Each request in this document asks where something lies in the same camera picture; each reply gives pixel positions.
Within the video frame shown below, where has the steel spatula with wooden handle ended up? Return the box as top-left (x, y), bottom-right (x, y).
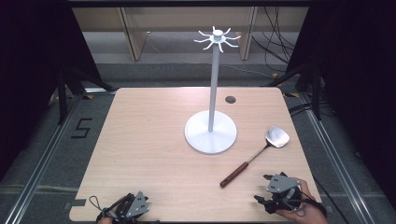
top-left (219, 125), bottom-right (290, 189)

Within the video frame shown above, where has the bundle of black floor cables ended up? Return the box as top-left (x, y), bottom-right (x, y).
top-left (251, 7), bottom-right (301, 74)

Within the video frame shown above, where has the black wrist strap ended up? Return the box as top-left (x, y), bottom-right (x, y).
top-left (306, 198), bottom-right (329, 218)

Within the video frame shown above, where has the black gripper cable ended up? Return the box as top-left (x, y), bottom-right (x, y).
top-left (311, 176), bottom-right (354, 224)

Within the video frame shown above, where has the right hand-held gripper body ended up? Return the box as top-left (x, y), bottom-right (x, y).
top-left (264, 172), bottom-right (304, 215)

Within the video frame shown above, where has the black metal stand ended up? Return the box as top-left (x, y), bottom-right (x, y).
top-left (55, 64), bottom-right (117, 126)
top-left (262, 57), bottom-right (325, 121)

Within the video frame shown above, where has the metal floor rail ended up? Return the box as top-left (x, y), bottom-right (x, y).
top-left (298, 92), bottom-right (394, 224)
top-left (3, 92), bottom-right (87, 224)

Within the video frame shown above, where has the black curtain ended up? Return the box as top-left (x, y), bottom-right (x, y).
top-left (0, 0), bottom-right (104, 183)
top-left (286, 0), bottom-right (396, 203)

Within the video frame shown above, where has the person's right hand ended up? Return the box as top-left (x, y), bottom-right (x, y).
top-left (275, 177), bottom-right (329, 224)

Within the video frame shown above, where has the beige wooden desk frame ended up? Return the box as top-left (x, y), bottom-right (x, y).
top-left (72, 7), bottom-right (310, 62)

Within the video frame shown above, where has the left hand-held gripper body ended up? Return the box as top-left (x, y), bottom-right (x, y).
top-left (116, 190), bottom-right (150, 224)

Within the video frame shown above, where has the thin black cord loop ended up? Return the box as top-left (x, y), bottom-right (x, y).
top-left (89, 194), bottom-right (106, 216)

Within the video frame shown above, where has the white hook stand rack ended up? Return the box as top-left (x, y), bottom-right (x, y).
top-left (184, 25), bottom-right (242, 156)

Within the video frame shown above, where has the grey tape strip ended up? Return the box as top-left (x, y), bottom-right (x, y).
top-left (63, 198), bottom-right (87, 210)

